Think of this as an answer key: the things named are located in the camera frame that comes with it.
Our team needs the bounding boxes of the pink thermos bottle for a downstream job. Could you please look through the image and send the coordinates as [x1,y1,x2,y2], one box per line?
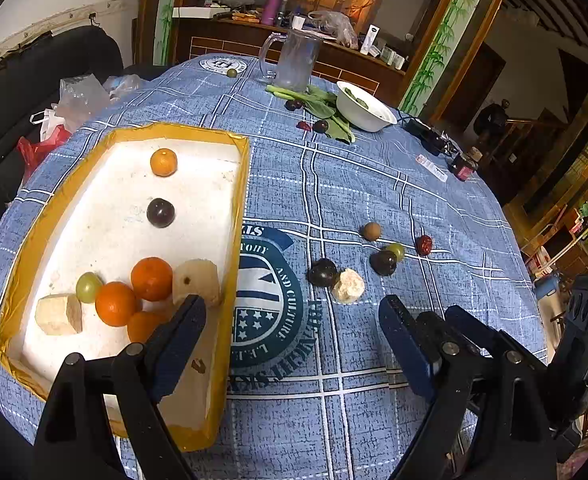
[260,0,285,26]

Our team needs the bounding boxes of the yellow-rimmed white foam box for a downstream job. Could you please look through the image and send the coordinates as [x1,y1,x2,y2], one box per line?
[0,121,251,453]

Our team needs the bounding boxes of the white bowl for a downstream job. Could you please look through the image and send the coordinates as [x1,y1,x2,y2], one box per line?
[336,80,398,133]

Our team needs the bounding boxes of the clear plastic bag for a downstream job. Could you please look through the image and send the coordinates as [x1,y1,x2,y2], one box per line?
[308,10,359,50]

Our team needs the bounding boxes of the crumpled clear plastic bags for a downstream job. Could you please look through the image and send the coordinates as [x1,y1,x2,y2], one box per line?
[30,74,149,133]

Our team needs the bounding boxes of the small orange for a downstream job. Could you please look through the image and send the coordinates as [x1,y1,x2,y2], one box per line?
[150,148,179,177]

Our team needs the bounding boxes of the dark figure statue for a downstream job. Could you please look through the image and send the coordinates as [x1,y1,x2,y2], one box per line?
[474,100,512,143]

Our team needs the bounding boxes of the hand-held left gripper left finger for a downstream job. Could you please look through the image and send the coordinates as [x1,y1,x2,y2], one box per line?
[34,294,209,480]

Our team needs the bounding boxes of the clear glass mug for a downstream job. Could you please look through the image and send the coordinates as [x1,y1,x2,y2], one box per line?
[259,29,323,92]

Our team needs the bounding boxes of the blue bucket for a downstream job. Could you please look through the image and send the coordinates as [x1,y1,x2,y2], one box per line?
[533,275,560,301]

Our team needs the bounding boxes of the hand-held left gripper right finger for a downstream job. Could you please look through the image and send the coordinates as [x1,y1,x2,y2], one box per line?
[378,295,559,480]

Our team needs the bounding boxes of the black power adapter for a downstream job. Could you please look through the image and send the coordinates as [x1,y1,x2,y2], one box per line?
[405,118,457,156]

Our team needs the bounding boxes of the white and red card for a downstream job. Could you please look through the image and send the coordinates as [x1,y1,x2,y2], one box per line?
[416,155,449,183]

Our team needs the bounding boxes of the dark red bottle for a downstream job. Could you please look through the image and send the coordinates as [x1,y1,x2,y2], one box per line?
[448,146,481,182]

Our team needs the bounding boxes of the wooden counter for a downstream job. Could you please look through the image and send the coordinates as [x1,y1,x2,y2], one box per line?
[176,15,405,106]

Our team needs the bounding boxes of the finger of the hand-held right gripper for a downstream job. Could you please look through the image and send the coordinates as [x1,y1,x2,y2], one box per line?
[446,304,552,377]

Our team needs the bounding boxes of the large orange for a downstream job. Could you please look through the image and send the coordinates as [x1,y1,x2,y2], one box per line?
[127,311,167,345]
[95,281,139,327]
[130,257,173,302]

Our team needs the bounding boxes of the red plastic bag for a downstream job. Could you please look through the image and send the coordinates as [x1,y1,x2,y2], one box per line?
[16,125,72,186]

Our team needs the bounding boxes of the black chair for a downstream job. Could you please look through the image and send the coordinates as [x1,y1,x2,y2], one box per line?
[0,25,124,256]

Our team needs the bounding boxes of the green leafy vegetable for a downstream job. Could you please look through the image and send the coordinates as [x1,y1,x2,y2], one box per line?
[265,84,355,144]

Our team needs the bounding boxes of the blue plaid tablecloth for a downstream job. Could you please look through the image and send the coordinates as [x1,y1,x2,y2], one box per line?
[0,55,547,480]

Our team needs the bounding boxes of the flat white box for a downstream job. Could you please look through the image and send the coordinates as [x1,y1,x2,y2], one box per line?
[173,6,229,20]

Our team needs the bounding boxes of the bamboo painted panel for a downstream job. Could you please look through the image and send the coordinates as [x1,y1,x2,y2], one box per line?
[153,0,185,66]
[399,0,492,116]

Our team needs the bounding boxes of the white tube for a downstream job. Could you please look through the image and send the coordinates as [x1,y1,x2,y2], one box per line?
[360,24,381,56]

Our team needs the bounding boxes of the white foam cube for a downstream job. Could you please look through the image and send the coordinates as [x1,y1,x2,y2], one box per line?
[35,294,83,336]
[172,259,222,308]

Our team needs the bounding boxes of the small white foam piece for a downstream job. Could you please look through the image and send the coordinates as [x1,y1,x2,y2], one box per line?
[332,268,365,304]

